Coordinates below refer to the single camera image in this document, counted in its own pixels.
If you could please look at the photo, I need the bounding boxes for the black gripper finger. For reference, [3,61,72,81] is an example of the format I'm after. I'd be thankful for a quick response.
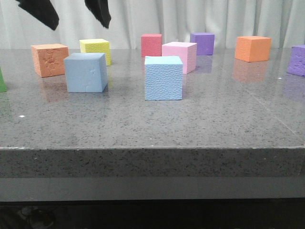
[85,0,112,29]
[18,0,59,31]

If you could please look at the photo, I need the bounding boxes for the light blue foam cube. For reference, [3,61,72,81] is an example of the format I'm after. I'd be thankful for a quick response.
[144,56,183,101]
[64,52,108,93]

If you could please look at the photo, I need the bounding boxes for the yellow foam cube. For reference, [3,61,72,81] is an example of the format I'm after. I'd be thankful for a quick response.
[79,39,112,66]

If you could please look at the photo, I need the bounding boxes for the rough orange foam cube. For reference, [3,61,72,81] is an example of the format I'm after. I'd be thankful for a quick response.
[31,43,69,77]

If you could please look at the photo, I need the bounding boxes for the red foam cube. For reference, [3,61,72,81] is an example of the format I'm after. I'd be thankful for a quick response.
[141,33,162,57]

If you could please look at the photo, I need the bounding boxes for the green foam cube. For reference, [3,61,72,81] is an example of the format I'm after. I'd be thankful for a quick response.
[0,69,7,92]

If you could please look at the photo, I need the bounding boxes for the pink foam cube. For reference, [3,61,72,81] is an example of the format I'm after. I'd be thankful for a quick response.
[162,42,197,74]

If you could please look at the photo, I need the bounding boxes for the purple foam cube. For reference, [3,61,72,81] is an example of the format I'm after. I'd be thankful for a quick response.
[190,32,215,55]
[287,44,305,77]

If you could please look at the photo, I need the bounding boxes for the smooth orange foam cube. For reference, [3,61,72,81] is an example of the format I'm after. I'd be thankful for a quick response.
[235,36,272,62]

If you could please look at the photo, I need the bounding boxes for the white curtain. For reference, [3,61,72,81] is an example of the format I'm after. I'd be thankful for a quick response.
[0,0,305,49]

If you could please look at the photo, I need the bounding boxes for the purple foam cube at right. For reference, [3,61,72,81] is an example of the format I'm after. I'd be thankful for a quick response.
[287,44,305,77]

